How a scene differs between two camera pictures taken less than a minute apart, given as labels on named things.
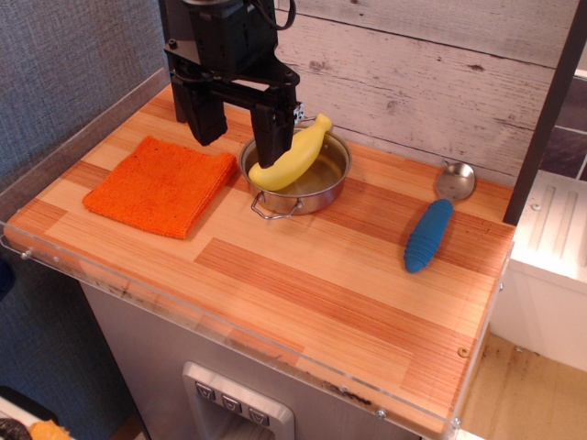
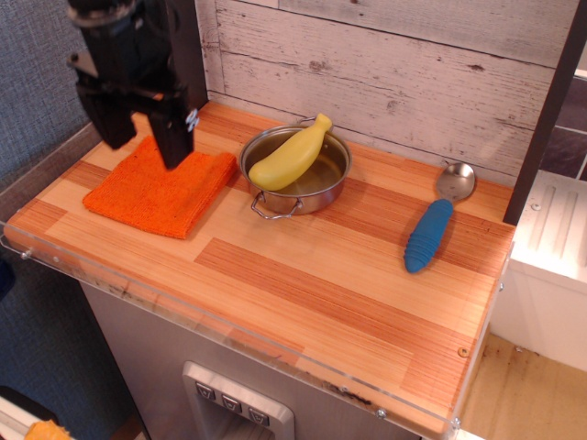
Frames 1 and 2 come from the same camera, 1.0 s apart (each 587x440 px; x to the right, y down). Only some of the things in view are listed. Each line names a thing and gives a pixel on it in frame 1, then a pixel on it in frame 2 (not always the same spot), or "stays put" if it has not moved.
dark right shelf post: [535, 159] stays put
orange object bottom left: [48, 430] stays put
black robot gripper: [232, 56] -> [127, 45]
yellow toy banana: [305, 147] stays put
